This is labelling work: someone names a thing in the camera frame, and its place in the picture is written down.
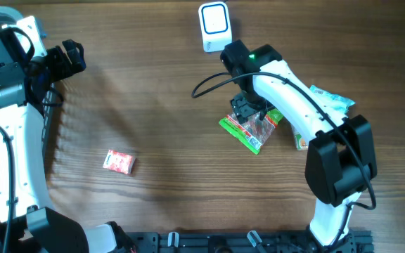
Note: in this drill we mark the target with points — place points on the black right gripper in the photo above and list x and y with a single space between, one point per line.
242 110

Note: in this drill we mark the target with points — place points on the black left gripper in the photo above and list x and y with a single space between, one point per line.
65 69

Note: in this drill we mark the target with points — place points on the green snack bag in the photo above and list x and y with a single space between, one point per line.
254 133

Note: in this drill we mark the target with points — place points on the green instant noodle cup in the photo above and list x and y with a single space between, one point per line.
300 143

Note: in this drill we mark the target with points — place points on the light blue snack packet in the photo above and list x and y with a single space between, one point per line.
334 101

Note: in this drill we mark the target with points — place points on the red snack packet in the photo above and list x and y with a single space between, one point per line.
119 162

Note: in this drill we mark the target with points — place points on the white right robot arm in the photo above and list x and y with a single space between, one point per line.
341 159

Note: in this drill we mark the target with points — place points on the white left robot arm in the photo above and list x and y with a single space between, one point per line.
28 221

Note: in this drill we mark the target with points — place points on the white barcode scanner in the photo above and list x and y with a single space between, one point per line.
215 26

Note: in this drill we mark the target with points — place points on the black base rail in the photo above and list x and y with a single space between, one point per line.
279 242

